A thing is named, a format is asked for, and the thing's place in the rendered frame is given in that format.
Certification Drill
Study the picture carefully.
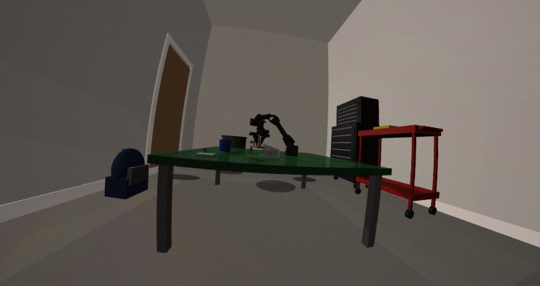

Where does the blue cup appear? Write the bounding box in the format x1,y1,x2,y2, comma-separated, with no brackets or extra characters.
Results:
219,140,231,154

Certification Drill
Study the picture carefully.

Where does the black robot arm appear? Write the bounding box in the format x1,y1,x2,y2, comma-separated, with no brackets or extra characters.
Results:
250,114,295,146

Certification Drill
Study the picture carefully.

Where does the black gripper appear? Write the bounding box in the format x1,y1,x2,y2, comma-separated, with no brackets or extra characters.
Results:
249,127,270,145

